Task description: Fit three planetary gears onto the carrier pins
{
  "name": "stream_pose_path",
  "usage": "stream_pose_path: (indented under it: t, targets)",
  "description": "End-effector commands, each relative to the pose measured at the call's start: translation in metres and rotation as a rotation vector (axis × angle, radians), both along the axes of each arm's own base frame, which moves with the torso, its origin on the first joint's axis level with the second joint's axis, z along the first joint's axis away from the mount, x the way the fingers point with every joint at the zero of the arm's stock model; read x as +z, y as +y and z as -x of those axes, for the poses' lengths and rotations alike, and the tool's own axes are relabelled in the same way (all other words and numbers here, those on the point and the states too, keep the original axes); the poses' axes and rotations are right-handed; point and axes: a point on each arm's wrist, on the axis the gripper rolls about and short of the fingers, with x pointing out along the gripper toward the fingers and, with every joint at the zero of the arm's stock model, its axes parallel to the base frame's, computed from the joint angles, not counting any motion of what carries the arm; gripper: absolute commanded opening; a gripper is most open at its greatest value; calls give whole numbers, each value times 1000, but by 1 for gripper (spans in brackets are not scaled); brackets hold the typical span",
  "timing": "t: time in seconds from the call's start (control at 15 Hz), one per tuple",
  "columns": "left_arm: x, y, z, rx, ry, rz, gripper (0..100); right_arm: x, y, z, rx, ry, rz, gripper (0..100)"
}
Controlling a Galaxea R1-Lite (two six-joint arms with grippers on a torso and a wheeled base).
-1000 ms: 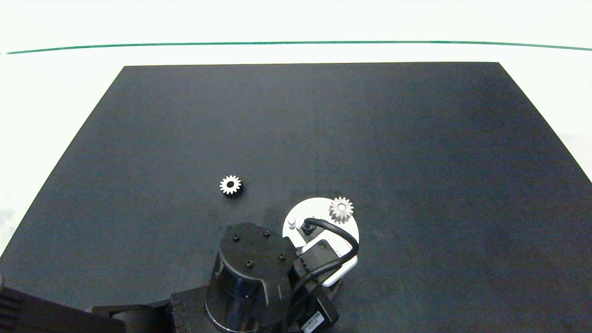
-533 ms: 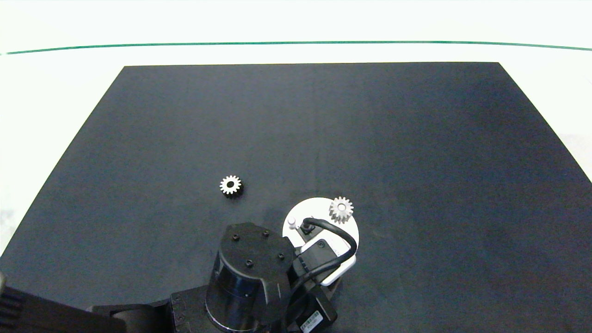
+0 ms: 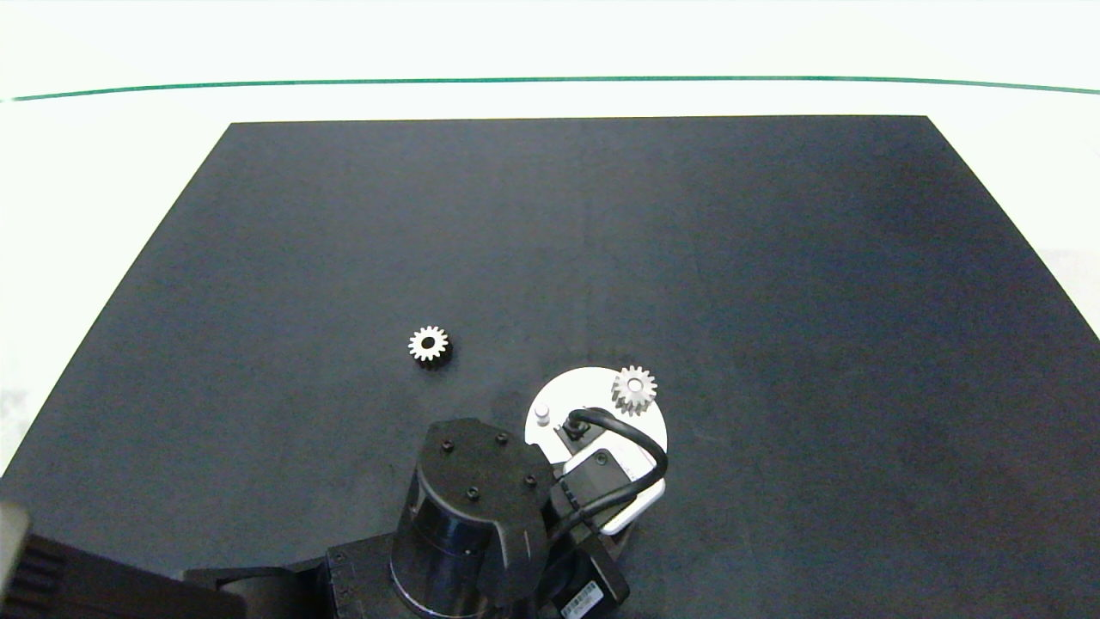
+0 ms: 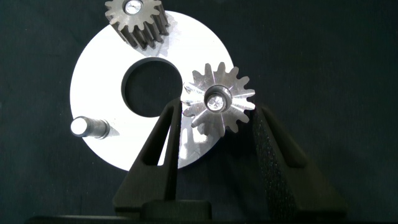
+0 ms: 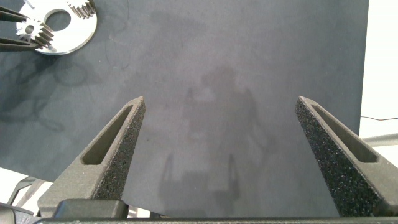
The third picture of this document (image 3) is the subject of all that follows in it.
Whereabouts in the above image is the small steel planetary gear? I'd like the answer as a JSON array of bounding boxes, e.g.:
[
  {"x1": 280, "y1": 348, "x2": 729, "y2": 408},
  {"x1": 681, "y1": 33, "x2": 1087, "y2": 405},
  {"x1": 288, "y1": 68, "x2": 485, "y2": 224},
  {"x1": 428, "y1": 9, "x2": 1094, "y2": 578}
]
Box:
[
  {"x1": 407, "y1": 325, "x2": 450, "y2": 369},
  {"x1": 611, "y1": 365, "x2": 658, "y2": 417}
]

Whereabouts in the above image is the round white carrier plate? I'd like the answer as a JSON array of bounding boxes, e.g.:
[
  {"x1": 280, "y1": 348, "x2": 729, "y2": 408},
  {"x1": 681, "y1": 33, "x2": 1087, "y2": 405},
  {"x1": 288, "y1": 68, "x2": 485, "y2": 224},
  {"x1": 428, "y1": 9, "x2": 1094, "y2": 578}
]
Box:
[{"x1": 524, "y1": 367, "x2": 669, "y2": 484}]

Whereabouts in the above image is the dark grey mat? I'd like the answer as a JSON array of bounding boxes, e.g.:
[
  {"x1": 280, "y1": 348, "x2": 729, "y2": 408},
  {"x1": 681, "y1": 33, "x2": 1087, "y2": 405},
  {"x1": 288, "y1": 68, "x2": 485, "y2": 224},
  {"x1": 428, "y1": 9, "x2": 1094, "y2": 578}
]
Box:
[{"x1": 0, "y1": 115, "x2": 1100, "y2": 619}]

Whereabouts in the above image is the black ribbed robot housing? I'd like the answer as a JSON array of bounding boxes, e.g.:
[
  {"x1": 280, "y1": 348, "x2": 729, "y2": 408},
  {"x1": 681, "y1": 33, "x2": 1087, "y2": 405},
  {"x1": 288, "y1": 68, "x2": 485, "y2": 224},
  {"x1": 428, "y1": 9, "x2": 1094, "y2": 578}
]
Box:
[{"x1": 0, "y1": 501, "x2": 246, "y2": 619}]

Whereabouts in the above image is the black camera cable loop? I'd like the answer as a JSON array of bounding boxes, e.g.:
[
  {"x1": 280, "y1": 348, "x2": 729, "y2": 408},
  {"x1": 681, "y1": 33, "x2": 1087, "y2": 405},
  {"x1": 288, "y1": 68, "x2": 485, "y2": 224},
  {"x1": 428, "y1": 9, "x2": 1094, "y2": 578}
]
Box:
[{"x1": 547, "y1": 407, "x2": 670, "y2": 532}]

